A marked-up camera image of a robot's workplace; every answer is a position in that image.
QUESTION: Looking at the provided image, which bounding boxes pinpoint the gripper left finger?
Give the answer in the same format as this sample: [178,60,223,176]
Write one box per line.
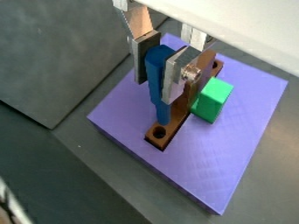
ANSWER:
[112,0,162,84]

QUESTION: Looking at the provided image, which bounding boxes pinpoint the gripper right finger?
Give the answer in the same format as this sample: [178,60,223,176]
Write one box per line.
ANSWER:
[162,24,217,105]

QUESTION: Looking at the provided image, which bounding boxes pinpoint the blue peg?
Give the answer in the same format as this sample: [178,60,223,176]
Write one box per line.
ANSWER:
[144,45,174,125]

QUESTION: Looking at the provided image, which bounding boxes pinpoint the green U-shaped block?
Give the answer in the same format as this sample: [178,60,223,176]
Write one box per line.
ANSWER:
[191,78,234,123]

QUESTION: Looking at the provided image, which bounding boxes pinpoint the purple base block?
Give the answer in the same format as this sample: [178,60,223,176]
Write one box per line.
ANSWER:
[86,32,290,216]

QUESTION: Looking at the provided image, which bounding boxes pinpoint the brown L-shaped bracket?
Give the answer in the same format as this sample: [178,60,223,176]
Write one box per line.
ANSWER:
[144,50,223,151]

